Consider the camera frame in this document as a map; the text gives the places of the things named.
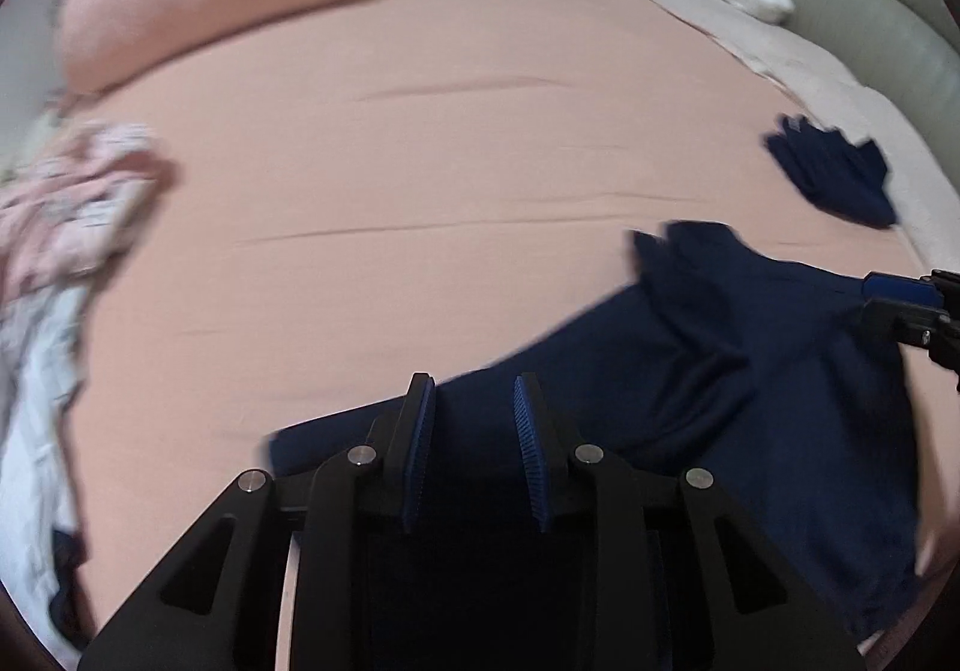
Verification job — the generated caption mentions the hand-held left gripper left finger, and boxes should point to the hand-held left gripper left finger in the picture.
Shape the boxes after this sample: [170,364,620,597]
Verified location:
[79,375,437,671]

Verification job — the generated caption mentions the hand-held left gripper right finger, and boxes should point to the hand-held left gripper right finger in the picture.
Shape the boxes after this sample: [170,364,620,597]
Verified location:
[512,373,867,671]

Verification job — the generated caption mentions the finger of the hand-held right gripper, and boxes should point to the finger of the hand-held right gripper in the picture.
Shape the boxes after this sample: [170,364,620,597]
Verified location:
[862,271,944,306]
[855,300,940,347]

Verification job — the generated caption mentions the navy pants with white stripes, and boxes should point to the navy pants with white stripes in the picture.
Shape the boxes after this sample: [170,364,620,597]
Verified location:
[268,218,925,671]

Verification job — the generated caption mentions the folded navy garment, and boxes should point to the folded navy garment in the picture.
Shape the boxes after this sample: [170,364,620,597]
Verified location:
[763,113,900,229]

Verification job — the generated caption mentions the pink bed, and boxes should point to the pink bed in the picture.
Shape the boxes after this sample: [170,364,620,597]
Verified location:
[0,0,960,671]

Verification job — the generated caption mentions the white shirt with navy trim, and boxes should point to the white shirt with navy trim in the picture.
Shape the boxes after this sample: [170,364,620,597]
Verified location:
[0,279,96,651]

